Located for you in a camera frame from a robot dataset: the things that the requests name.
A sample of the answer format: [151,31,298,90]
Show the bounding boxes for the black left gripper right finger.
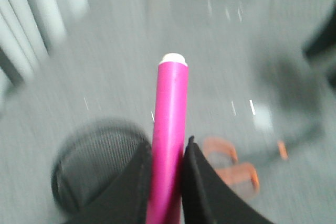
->
[181,136,271,224]

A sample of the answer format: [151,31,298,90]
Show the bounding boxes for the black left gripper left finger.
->
[67,143,152,223]

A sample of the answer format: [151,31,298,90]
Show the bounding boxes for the pink marker pen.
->
[145,53,188,223]

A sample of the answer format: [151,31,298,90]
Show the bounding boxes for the grey orange handled scissors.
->
[202,122,322,199]

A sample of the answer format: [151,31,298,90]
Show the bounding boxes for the black mesh pen holder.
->
[51,118,150,214]

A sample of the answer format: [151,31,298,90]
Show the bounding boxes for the grey curtain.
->
[0,0,91,86]

